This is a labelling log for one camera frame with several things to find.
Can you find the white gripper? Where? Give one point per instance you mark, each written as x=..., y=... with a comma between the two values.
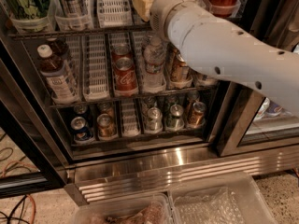
x=163, y=9

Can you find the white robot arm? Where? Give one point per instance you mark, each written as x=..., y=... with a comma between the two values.
x=218, y=48

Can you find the empty white tray upper shelf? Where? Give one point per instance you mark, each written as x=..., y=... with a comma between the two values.
x=113, y=13

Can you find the empty white tray shelf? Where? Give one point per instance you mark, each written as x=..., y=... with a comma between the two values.
x=94, y=71
x=113, y=13
x=129, y=119

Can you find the rear gold can middle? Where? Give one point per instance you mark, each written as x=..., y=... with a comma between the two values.
x=172, y=51

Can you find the gold can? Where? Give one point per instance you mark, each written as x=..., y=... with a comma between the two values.
x=172, y=51
x=106, y=126
x=180, y=70
x=196, y=113
x=192, y=96
x=106, y=108

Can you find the clear water bottle middle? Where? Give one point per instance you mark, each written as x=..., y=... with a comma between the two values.
x=154, y=56

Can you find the rear red coca-cola can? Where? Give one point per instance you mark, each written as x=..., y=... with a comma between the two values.
x=120, y=51

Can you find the red coca-cola can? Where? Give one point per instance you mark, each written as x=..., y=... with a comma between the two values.
x=124, y=70
x=120, y=51

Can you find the front gold can middle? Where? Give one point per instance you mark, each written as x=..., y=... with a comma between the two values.
x=180, y=70

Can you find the silver striped can upper shelf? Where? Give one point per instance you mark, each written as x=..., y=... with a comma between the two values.
x=74, y=8

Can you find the empty white tray middle shelf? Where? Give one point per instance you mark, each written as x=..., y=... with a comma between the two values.
x=94, y=71

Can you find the front red coca-cola can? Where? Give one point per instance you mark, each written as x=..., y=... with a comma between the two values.
x=124, y=70

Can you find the rear green can bottom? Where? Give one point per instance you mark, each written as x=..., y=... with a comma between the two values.
x=169, y=101

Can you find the rear gold can bottom right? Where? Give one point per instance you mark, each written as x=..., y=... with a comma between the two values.
x=192, y=96

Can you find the rear silver can bottom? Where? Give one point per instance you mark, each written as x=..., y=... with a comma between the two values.
x=148, y=103

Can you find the silver can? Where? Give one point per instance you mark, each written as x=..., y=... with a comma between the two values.
x=148, y=103
x=154, y=119

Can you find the rear gold can bottom left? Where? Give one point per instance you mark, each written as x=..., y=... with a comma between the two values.
x=106, y=108

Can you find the front silver can bottom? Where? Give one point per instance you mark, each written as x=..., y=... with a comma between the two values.
x=154, y=119

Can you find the front gold can bottom right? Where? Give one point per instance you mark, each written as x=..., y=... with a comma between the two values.
x=196, y=113

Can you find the green drink can upper shelf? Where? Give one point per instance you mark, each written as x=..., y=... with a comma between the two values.
x=29, y=9

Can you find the empty white tray bottom shelf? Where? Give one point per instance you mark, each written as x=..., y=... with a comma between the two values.
x=129, y=119

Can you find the rear blue pepsi can bottom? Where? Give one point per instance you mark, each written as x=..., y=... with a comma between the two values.
x=83, y=111

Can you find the blue pepsi can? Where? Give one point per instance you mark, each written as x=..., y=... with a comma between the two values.
x=83, y=111
x=81, y=130

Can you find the front gold can bottom left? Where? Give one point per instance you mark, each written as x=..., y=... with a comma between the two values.
x=106, y=126

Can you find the front blue pepsi can bottom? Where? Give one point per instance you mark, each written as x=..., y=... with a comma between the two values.
x=81, y=130

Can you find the glass fridge door right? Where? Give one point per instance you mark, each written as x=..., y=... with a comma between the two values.
x=275, y=22

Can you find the glass fridge door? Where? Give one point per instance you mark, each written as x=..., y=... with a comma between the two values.
x=23, y=118
x=275, y=22

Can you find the steel fridge base grille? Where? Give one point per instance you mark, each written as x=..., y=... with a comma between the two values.
x=156, y=171

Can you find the glass fridge door left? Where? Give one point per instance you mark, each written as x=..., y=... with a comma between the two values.
x=23, y=118

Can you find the front tea bottle right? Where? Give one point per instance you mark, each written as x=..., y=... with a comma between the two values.
x=205, y=80

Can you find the tea bottle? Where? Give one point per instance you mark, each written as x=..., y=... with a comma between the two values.
x=59, y=47
x=205, y=80
x=58, y=77

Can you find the rear tea bottle left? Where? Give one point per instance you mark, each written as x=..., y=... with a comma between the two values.
x=59, y=47

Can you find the front tea bottle left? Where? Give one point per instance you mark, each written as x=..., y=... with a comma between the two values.
x=58, y=77

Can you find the blue cans behind glass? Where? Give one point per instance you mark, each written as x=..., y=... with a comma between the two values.
x=268, y=109

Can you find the clear plastic bin right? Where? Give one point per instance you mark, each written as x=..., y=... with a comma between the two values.
x=248, y=196

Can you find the clear plastic bin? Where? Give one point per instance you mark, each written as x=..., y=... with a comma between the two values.
x=137, y=209
x=248, y=196

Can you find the clear plastic bin left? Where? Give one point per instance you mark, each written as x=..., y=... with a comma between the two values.
x=137, y=209

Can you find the bubble wrap sheet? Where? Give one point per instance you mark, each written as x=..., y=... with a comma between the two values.
x=212, y=206

